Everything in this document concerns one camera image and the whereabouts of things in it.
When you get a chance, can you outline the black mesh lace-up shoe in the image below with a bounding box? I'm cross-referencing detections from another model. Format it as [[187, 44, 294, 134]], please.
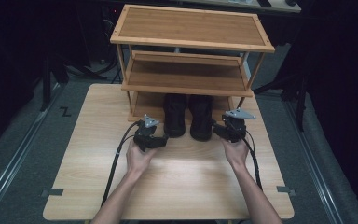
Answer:
[[162, 93, 188, 139], [187, 94, 214, 143]]

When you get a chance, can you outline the grey metal floor rail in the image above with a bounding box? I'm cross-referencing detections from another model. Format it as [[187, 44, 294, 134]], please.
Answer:
[[0, 82, 63, 216], [283, 101, 344, 224]]

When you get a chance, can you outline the person's right hand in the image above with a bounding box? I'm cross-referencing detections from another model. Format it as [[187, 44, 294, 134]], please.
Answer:
[[220, 136, 251, 173]]

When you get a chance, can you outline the wooden shoe rack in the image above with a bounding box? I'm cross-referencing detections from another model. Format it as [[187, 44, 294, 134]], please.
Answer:
[[109, 4, 276, 123]]

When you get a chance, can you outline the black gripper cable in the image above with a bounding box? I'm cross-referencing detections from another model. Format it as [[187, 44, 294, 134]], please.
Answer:
[[241, 130, 264, 192], [100, 120, 142, 207]]

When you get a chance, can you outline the black metal stand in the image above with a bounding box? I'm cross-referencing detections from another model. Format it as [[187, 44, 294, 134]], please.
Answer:
[[39, 54, 108, 112], [253, 73, 310, 133]]

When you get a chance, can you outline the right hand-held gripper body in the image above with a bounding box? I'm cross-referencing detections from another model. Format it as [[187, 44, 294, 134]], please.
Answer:
[[224, 107, 257, 145]]

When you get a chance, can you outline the grey table bracket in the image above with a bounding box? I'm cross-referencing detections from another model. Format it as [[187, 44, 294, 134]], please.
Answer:
[[40, 188, 64, 198], [276, 185, 296, 197]]

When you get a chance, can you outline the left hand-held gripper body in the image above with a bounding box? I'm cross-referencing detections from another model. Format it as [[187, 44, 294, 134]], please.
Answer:
[[132, 113, 161, 153]]

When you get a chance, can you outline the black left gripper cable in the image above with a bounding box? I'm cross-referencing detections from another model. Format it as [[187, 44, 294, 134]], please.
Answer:
[[100, 120, 142, 207]]

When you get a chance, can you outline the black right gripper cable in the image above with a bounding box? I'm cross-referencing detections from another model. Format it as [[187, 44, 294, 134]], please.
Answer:
[[241, 130, 264, 192]]

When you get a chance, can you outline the person's left hand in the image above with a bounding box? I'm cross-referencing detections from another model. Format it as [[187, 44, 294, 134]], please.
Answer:
[[125, 139, 158, 182]]

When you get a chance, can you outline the background desk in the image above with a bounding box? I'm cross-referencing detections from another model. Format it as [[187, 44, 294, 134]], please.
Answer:
[[173, 0, 302, 14]]

